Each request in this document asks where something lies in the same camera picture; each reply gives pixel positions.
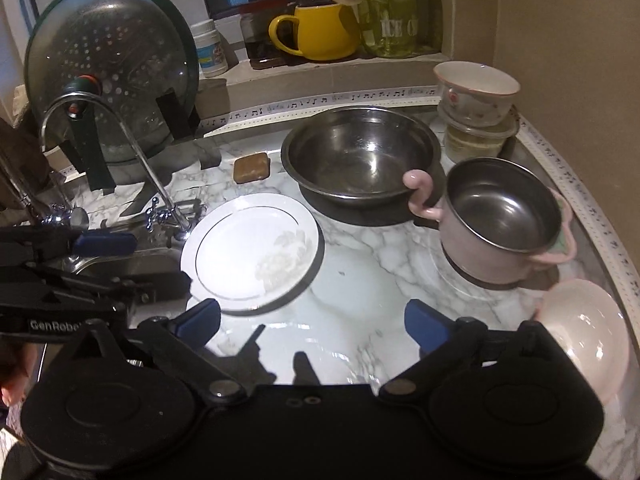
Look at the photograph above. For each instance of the brown soap bar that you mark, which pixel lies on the brown soap bar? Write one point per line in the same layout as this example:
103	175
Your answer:
250	168

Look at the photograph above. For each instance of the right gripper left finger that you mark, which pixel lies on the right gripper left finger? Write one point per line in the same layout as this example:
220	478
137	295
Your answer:
197	326

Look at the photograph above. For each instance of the pink steel handled pot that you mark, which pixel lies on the pink steel handled pot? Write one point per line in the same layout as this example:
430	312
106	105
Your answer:
497	221

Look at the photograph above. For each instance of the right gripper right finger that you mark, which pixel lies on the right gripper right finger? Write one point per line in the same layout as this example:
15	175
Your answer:
426	326

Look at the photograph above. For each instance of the dark glass jar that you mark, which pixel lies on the dark glass jar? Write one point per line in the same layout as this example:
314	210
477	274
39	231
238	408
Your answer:
261	52

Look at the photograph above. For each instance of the chrome gooseneck faucet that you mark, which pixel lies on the chrome gooseneck faucet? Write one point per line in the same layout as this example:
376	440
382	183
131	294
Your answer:
107	149

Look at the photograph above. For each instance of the black lid stand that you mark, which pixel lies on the black lid stand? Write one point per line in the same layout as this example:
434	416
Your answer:
183	148

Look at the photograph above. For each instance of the glass pot lid green rim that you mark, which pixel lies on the glass pot lid green rim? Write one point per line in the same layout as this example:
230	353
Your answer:
138	50

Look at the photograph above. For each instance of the steel kitchen sink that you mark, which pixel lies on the steel kitchen sink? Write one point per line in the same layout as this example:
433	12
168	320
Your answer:
154	271

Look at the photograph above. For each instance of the small floral bowl on tub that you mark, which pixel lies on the small floral bowl on tub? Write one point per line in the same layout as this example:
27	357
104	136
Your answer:
477	95

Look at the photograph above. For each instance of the person's hand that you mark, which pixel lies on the person's hand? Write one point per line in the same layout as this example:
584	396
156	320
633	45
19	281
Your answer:
18	361

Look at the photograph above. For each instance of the green glass ice pitcher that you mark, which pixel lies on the green glass ice pitcher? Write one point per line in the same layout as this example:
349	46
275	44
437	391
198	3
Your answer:
399	28

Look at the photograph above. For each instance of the plastic lidded food tub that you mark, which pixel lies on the plastic lidded food tub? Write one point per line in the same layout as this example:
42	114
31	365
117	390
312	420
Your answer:
464	142

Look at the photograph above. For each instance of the large steel mixing bowl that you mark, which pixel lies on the large steel mixing bowl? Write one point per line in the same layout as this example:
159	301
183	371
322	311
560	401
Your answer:
356	156

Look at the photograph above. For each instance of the yellow ceramic mug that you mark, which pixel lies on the yellow ceramic mug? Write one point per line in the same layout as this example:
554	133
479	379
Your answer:
321	33

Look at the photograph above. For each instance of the small white rimmed plate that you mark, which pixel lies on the small white rimmed plate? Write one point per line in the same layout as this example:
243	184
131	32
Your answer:
251	251

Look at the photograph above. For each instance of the white plastic medicine bottle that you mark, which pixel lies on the white plastic medicine bottle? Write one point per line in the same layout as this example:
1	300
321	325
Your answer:
209	48

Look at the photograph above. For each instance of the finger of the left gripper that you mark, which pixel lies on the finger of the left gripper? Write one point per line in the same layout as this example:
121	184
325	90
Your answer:
104	244

